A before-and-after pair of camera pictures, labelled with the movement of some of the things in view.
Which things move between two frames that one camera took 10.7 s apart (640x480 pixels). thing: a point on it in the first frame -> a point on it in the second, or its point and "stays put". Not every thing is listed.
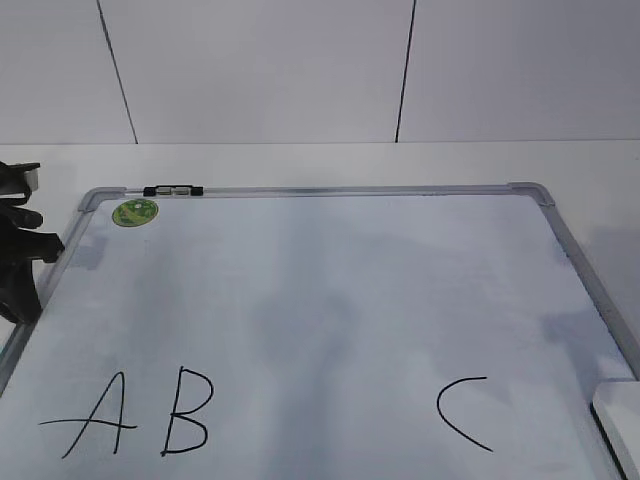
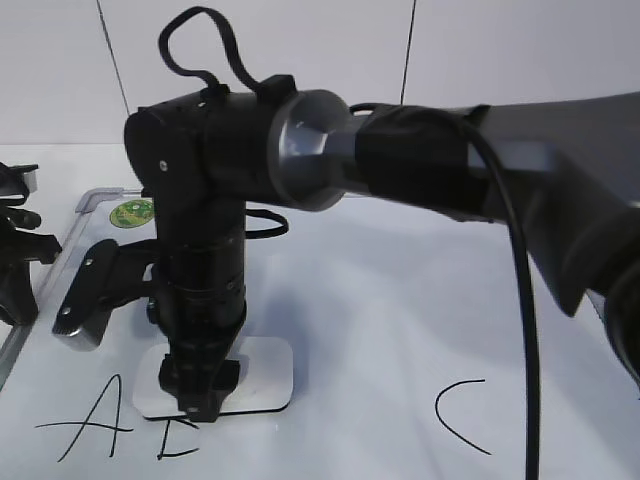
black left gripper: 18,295 stays put
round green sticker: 134,213 stays put
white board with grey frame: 384,332 stays put
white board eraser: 618,405 -> 265,377
